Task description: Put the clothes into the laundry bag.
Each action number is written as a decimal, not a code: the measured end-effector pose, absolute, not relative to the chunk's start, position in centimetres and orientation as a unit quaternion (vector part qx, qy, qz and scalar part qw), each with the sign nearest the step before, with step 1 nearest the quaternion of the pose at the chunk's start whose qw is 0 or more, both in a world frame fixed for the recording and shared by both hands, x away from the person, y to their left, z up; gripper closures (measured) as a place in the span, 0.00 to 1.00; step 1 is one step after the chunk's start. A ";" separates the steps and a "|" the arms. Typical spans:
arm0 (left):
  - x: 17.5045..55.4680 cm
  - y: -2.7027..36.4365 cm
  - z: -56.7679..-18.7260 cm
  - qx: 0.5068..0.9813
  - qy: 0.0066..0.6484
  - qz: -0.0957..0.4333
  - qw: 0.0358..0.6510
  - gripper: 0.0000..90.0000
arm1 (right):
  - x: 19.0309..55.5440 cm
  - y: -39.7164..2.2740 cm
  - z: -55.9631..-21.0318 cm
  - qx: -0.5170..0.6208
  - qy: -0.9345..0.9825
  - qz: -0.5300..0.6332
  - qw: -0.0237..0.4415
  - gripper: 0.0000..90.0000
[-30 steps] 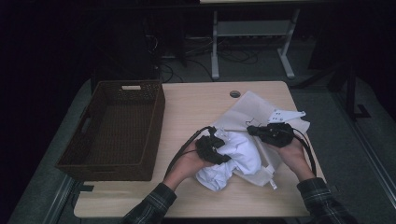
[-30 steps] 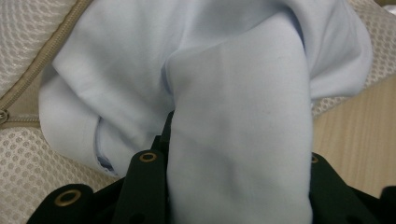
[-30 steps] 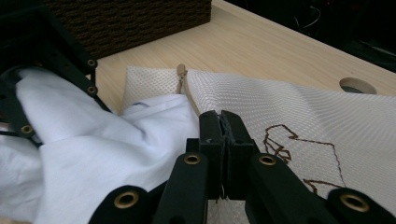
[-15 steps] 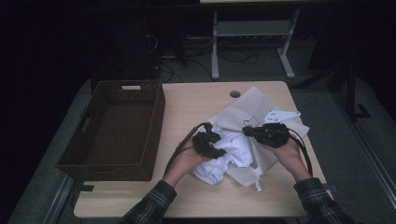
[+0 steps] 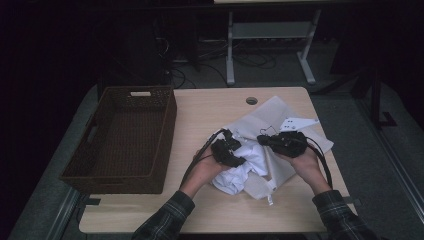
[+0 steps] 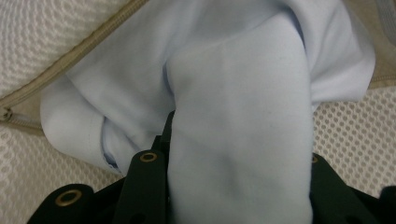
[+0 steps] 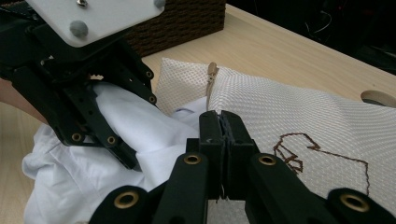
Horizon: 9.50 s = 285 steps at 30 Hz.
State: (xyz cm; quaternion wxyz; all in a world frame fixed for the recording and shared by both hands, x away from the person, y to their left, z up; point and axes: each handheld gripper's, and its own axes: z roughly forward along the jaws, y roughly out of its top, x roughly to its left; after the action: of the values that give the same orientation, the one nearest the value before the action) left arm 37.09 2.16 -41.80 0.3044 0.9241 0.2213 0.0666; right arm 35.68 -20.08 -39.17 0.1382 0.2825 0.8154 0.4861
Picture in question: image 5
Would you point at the person's left hand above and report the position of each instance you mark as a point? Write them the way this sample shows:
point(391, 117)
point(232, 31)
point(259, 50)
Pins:
point(205, 168)

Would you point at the grey metal table frame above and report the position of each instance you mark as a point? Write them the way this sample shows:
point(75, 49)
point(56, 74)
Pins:
point(270, 30)

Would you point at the person's right hand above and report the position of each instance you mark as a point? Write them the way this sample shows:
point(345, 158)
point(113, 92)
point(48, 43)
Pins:
point(308, 166)

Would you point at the white shirt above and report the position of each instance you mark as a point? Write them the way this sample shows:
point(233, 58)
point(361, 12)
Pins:
point(240, 173)

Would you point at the black metal stand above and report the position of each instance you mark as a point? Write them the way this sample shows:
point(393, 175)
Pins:
point(375, 100)

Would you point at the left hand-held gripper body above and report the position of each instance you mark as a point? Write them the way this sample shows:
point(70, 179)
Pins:
point(223, 151)

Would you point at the brown woven basket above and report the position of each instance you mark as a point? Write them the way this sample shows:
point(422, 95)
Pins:
point(133, 133)

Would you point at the white mesh laundry bag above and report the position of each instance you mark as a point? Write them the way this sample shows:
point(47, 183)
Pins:
point(266, 116)

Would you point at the grey round table grommet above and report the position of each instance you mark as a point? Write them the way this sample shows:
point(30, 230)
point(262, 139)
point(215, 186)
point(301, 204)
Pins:
point(251, 100)

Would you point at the long metal floor rail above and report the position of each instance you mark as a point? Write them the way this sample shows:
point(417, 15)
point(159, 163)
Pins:
point(396, 166)

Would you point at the black table bracket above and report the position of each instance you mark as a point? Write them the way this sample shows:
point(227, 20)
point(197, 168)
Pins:
point(90, 201)

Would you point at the short metal floor rail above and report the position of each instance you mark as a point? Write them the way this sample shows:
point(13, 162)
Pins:
point(63, 216)

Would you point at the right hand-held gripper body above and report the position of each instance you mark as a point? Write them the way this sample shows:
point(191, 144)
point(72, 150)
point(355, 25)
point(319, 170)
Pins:
point(290, 143)

